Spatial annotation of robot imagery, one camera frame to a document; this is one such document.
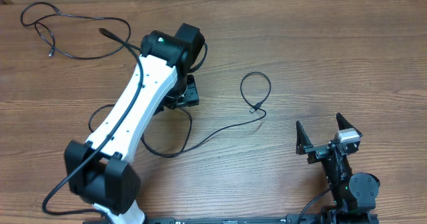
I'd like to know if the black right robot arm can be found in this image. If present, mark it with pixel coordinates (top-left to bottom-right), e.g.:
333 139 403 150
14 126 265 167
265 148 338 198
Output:
296 113 380 223

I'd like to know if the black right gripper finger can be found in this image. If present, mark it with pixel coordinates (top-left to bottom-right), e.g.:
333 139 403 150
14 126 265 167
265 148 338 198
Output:
296 121 313 155
336 113 363 137

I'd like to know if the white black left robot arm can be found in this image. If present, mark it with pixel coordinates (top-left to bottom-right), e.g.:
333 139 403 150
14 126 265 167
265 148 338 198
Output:
42 23 207 223

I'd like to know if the black USB cable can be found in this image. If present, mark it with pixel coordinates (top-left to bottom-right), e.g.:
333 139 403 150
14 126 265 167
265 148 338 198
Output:
20 1 132 61
139 71 272 159
87 103 116 133

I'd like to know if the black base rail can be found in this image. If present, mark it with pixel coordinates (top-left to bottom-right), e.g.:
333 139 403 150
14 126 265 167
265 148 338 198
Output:
82 213 380 224

